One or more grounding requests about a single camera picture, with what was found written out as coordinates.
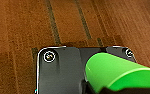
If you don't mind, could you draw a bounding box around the small green cup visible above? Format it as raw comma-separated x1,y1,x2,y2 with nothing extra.
84,52,150,94

